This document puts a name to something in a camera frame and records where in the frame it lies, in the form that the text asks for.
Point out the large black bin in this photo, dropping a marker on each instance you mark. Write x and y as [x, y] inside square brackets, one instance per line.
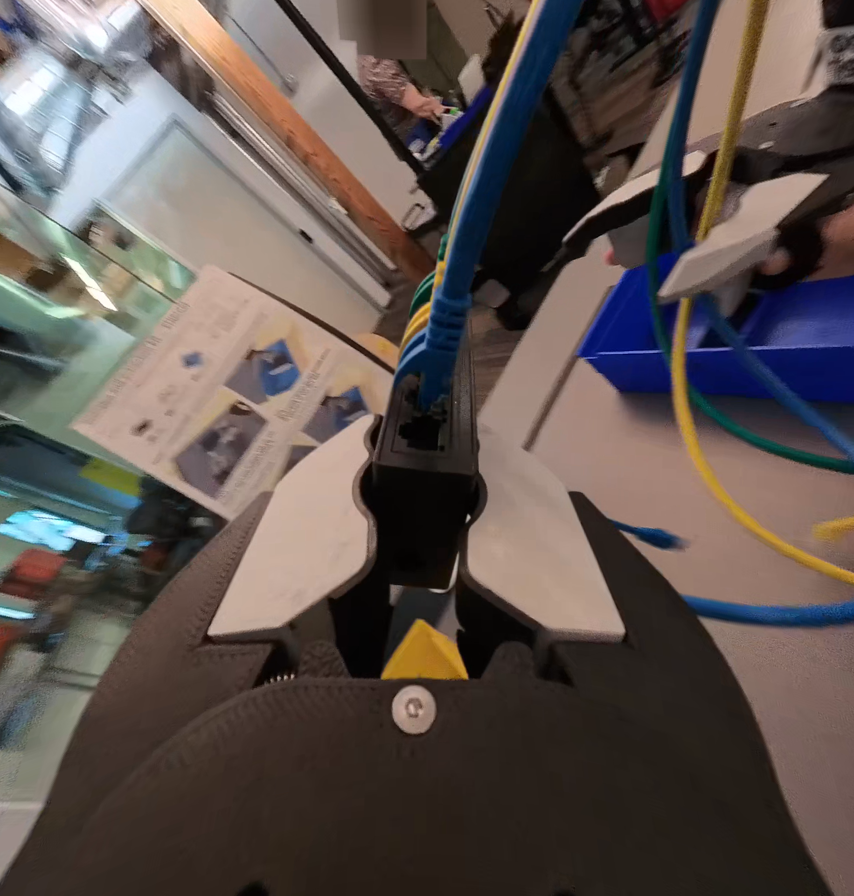
[532, 182]

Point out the black ethernet switch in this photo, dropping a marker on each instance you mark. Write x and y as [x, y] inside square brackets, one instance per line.
[420, 504]

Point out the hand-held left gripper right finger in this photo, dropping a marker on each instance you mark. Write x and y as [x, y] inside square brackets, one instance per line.
[539, 553]

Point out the person's right hand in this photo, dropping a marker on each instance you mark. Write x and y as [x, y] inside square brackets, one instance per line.
[850, 241]

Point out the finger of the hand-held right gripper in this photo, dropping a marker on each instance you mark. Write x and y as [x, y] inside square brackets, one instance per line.
[629, 203]
[741, 231]

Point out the printed instruction sheet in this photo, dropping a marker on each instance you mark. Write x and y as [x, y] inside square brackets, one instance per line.
[210, 392]

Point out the yellow plastic bin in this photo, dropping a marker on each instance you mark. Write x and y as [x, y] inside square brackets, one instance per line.
[423, 654]

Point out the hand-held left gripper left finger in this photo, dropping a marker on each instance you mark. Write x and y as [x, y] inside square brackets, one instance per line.
[308, 546]

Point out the blue plastic bin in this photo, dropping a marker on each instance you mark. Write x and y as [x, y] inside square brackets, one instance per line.
[818, 336]

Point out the wooden beam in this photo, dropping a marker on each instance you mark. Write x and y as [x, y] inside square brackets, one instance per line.
[280, 119]

